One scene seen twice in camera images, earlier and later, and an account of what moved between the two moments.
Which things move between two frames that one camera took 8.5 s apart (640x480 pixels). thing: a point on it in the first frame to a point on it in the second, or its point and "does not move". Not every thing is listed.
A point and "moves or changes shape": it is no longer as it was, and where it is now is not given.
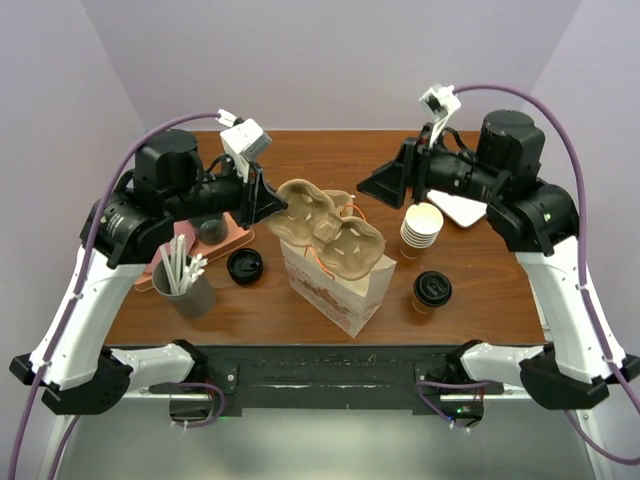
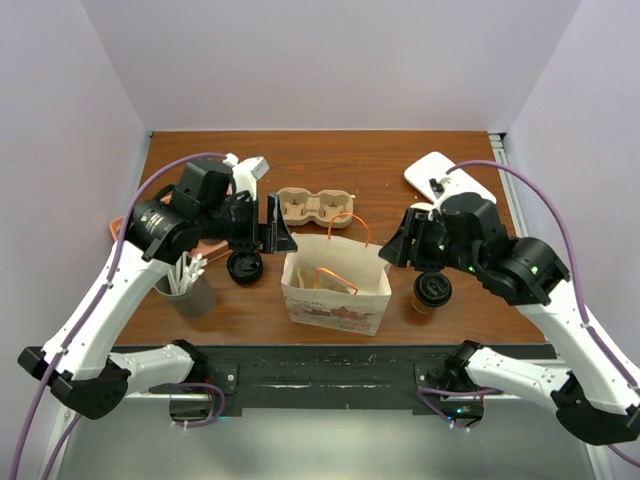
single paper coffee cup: [420, 306] does not move
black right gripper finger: [387, 184] to [397, 250]
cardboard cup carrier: [351, 247] to [312, 278]
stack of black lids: [245, 265] does not move
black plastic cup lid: [432, 288] does not move
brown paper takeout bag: [350, 303] moves or changes shape
